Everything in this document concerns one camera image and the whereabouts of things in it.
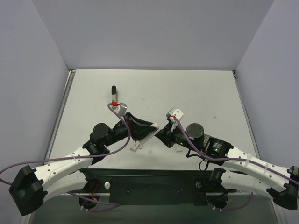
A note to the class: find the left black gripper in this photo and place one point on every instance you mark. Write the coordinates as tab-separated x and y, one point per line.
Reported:
130	126

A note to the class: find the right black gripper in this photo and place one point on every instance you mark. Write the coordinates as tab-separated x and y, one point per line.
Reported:
168	134

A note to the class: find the white staple box sleeve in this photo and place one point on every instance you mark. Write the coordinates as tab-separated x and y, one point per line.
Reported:
145	133

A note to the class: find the small cardboard tray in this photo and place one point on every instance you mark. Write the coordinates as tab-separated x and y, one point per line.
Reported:
178	148

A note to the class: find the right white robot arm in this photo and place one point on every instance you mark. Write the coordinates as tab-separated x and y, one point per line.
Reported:
238	169

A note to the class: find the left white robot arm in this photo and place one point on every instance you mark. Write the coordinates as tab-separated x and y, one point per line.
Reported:
32	186

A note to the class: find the printed staple box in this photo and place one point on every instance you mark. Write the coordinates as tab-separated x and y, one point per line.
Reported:
135	147

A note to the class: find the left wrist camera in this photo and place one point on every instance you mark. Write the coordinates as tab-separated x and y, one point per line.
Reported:
119	108

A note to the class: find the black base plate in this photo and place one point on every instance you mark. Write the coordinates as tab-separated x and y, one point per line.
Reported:
144	187

